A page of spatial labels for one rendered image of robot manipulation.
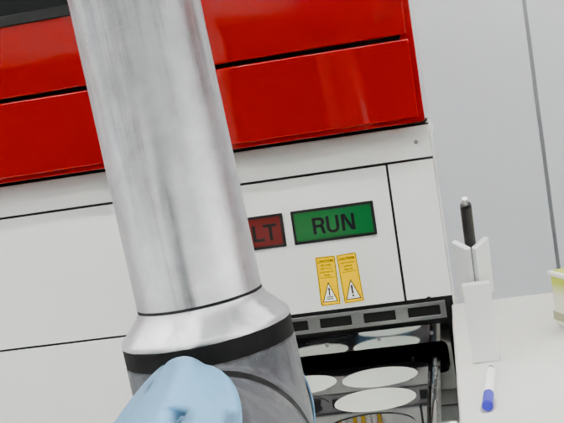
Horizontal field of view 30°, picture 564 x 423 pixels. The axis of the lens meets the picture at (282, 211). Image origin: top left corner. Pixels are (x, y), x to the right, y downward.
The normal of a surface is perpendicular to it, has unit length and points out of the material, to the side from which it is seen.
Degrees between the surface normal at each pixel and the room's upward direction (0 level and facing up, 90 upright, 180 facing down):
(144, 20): 90
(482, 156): 90
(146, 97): 90
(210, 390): 47
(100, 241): 90
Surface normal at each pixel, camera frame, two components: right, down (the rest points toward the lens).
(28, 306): -0.15, 0.11
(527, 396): -0.15, -0.99
